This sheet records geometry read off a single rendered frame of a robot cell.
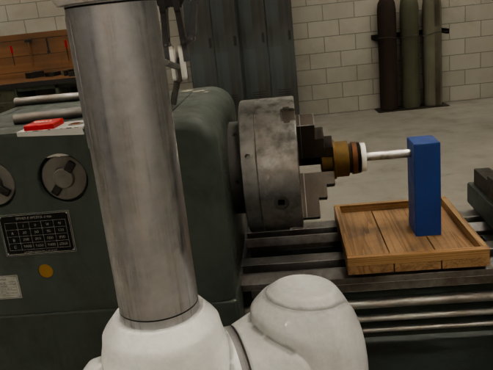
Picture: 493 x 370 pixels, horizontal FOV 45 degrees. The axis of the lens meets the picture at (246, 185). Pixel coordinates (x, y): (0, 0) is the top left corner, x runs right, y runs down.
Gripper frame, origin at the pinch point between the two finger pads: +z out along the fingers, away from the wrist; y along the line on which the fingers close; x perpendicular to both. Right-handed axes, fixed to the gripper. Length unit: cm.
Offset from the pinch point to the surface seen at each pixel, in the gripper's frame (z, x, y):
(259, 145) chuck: 18.8, -1.5, 15.2
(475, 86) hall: 118, 675, 265
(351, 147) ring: 23.7, 10.4, 35.6
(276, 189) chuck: 28.1, -3.6, 18.2
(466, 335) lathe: 81, 20, 65
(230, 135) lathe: 17.6, 6.0, 8.6
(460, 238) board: 46, 6, 59
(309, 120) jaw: 15.4, 4.6, 26.3
